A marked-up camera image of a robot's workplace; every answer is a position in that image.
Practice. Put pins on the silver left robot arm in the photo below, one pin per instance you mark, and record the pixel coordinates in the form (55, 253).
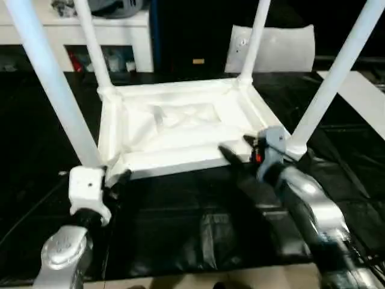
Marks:
(63, 253)

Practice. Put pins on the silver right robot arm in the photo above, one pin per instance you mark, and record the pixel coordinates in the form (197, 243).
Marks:
(313, 205)

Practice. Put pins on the black work mat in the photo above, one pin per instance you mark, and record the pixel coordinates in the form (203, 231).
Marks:
(180, 223)

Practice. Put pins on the small tan label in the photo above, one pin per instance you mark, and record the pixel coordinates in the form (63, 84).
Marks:
(198, 61)

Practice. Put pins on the white cushion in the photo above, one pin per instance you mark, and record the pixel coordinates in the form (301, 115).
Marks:
(283, 48)

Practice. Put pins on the white flat board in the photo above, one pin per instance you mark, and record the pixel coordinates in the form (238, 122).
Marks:
(367, 96)

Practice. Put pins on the red bottle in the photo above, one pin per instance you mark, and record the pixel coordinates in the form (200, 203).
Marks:
(73, 61)

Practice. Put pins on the white cabinet with glass doors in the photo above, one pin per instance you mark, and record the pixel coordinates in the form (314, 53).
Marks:
(132, 36)

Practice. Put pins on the grey clutter on cabinet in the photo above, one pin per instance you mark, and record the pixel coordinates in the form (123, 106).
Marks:
(120, 7)

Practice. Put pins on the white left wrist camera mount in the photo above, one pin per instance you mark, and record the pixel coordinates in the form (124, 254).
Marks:
(87, 183)

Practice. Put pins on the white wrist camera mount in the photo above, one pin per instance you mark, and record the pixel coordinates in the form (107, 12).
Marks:
(87, 183)
(275, 141)

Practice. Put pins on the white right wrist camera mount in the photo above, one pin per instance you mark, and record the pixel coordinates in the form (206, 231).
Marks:
(275, 141)

